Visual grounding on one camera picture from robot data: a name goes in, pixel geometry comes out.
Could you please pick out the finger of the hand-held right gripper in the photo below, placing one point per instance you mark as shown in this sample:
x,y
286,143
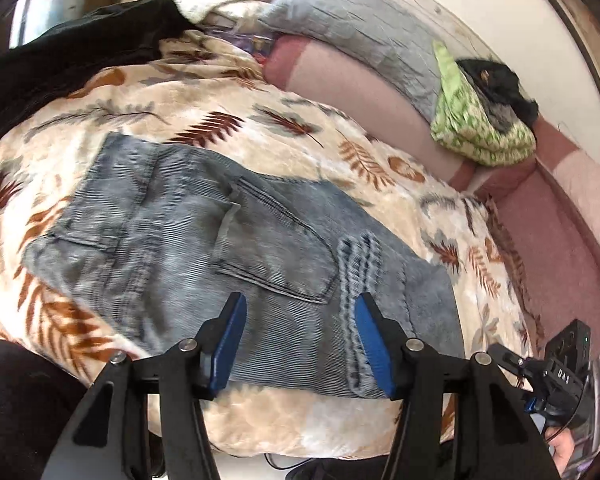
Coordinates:
x,y
510,358
532,403

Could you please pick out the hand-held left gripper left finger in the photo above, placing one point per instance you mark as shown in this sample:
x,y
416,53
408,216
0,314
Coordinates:
x,y
222,347

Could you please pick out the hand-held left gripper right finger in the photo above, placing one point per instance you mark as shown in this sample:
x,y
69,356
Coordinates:
x,y
375,350

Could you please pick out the grey-blue denim pants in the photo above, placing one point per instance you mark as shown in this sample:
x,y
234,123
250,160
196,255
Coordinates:
x,y
240,260

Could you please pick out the person's right hand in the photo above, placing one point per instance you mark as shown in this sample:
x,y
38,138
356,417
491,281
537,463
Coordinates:
x,y
565,455

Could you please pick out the person's black trouser leg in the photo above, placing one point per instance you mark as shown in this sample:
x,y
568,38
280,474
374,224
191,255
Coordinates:
x,y
20,410

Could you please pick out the green patterned cloth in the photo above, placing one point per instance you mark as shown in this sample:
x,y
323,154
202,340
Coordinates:
x,y
472,132

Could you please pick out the grey crumpled cloth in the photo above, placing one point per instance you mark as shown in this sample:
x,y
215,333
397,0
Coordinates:
x,y
502,116

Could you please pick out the cream leaf-print blanket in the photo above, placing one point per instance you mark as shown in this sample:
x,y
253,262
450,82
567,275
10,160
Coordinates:
x,y
180,105

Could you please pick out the pink padded bed surround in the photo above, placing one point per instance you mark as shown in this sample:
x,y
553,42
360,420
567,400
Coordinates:
x,y
360,95

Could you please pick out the black crumpled clothes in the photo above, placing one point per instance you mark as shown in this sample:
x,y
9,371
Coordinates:
x,y
495,82

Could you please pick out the purple patterned cloth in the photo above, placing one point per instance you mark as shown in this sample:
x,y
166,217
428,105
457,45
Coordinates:
x,y
245,42

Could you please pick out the black garment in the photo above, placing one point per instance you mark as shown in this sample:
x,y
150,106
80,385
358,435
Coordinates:
x,y
70,65

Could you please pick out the grey quilted pillow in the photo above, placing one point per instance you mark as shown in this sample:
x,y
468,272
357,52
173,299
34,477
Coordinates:
x,y
365,25

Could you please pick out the white crumpled cloth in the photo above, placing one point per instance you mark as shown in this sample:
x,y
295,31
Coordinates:
x,y
215,5

